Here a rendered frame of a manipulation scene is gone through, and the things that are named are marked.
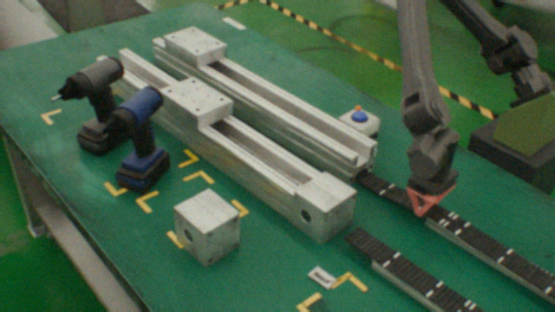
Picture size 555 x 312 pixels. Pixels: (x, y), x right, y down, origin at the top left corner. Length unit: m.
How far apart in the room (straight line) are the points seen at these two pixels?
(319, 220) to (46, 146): 0.74
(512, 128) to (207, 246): 0.88
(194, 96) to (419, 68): 0.56
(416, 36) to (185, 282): 0.69
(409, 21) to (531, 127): 0.48
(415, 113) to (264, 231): 0.40
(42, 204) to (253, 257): 1.22
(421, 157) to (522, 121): 0.52
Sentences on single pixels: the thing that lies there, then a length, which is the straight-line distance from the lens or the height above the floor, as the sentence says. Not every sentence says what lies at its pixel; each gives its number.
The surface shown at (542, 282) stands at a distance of 1.24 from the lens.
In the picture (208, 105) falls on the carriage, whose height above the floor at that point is 0.90.
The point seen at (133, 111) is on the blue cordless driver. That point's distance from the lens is 1.24.
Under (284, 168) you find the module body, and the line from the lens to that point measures 1.32.
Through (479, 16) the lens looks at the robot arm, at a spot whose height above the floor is 1.10.
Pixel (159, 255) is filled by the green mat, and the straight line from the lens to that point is 1.21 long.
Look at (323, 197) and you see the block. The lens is 1.19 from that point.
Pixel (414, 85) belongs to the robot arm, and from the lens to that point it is 1.21.
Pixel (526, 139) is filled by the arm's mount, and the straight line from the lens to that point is 1.61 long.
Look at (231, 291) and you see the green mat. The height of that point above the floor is 0.78.
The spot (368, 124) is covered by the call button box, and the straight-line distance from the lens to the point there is 1.50.
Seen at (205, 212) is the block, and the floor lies 0.87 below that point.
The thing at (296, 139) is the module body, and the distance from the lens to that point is 1.44.
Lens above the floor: 1.65
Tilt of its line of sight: 37 degrees down
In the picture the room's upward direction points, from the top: 3 degrees clockwise
